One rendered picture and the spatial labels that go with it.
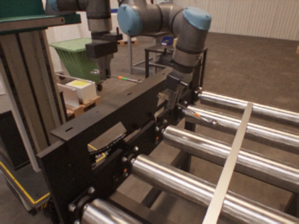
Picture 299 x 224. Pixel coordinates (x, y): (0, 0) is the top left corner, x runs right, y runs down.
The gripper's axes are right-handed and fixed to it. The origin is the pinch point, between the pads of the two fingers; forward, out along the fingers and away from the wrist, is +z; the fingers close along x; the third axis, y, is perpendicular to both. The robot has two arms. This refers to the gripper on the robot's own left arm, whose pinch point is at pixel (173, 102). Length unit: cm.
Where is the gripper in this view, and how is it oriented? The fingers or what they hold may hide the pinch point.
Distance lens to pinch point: 82.6
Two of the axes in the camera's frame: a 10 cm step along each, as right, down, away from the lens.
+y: 8.0, 4.6, -3.9
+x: 5.7, -4.0, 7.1
